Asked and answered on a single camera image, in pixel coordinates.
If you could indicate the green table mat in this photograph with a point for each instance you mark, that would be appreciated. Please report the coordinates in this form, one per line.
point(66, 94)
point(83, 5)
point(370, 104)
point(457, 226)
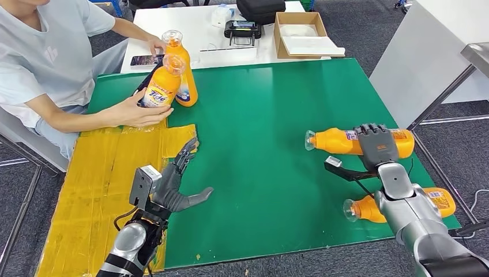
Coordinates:
point(267, 114)

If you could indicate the tablet in blue case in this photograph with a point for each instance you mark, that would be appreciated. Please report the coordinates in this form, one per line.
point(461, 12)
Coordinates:
point(147, 79)

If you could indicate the black carrying case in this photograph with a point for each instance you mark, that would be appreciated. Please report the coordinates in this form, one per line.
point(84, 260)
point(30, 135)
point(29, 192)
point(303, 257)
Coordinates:
point(261, 10)

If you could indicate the green crate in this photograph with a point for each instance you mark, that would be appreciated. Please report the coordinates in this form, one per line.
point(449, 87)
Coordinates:
point(307, 4)

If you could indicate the cardboard box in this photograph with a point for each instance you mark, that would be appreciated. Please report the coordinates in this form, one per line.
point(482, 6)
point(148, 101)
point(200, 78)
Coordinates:
point(281, 45)

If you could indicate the white foam sheet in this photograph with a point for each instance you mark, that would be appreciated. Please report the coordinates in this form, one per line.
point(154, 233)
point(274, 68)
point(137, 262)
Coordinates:
point(312, 46)

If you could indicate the grey bench with metal legs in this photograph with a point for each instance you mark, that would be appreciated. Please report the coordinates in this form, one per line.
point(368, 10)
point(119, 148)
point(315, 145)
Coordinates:
point(21, 139)

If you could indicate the white table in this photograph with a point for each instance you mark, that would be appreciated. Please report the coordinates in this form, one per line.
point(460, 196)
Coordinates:
point(214, 38)

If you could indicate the clear plastic pack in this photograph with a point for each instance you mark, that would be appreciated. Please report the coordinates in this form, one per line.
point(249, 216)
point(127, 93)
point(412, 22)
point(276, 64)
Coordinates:
point(221, 14)

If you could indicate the black handheld controller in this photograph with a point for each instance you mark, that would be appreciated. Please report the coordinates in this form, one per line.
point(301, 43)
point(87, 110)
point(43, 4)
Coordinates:
point(242, 30)

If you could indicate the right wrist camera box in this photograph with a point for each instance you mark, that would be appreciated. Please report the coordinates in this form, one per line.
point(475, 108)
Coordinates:
point(344, 172)

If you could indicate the white partition panel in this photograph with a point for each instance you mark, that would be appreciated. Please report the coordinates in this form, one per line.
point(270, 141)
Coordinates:
point(414, 57)

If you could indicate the orange detergent bottle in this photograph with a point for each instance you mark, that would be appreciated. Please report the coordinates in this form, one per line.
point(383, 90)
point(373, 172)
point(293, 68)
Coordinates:
point(363, 210)
point(160, 88)
point(189, 91)
point(332, 141)

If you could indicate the smartphone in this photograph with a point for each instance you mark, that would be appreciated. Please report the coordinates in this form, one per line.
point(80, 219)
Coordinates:
point(143, 60)

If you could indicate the white plastic bag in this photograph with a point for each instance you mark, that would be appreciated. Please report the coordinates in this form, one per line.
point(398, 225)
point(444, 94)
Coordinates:
point(300, 30)

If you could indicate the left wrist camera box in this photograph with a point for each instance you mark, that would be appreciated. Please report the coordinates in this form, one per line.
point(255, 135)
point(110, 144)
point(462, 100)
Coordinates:
point(145, 183)

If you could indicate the person's right hand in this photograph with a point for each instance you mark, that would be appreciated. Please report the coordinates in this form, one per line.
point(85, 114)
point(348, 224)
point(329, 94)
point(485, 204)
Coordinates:
point(130, 114)

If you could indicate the person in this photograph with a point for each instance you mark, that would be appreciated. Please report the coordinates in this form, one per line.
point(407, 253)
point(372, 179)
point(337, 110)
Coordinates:
point(30, 57)

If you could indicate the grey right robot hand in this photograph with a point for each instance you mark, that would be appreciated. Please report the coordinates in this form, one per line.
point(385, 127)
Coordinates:
point(376, 147)

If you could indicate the flat white box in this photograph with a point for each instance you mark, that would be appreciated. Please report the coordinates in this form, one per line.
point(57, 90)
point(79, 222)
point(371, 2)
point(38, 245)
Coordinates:
point(227, 56)

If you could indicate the person's left hand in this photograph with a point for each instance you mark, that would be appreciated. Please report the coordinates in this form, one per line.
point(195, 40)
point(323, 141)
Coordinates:
point(157, 45)

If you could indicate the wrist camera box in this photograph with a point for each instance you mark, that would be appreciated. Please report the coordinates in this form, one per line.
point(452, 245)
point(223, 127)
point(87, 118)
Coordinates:
point(344, 172)
point(145, 183)

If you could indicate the black metal floor frame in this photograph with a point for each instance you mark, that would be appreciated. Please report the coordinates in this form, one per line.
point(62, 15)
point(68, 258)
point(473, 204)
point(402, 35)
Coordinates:
point(443, 179)

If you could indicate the yellow tape patch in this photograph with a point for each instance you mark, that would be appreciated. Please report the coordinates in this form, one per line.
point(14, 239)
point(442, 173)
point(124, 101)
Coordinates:
point(88, 183)

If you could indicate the steel table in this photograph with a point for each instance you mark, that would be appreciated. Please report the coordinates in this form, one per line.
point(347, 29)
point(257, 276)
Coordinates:
point(477, 55)

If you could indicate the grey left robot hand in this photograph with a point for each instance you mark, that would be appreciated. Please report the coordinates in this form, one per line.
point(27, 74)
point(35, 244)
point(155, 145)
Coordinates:
point(170, 191)

